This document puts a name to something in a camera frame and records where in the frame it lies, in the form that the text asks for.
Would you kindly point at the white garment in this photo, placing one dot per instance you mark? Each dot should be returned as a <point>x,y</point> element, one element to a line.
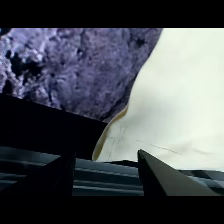
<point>180,100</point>

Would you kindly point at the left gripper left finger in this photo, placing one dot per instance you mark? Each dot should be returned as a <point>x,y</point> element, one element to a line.
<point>61,180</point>

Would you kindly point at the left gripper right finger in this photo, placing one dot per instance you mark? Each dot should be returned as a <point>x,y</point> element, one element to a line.
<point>156,180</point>

